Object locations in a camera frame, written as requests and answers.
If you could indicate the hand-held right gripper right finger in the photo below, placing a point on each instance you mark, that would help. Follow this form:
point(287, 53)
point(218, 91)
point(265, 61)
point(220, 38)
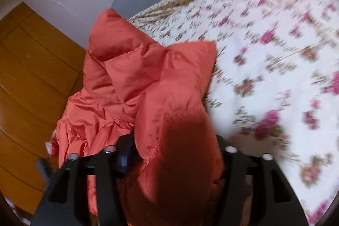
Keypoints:
point(229, 162)

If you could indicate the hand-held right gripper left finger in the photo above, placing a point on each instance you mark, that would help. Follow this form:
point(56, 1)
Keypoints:
point(124, 155)

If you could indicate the orange puffer jacket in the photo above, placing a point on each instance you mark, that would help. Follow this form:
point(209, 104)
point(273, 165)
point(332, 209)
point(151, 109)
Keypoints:
point(148, 88)

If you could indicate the floral quilt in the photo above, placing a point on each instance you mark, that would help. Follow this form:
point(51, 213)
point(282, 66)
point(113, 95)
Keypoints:
point(264, 56)

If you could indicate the wooden wardrobe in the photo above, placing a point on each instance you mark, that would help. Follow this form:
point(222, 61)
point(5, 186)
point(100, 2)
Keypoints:
point(31, 69)

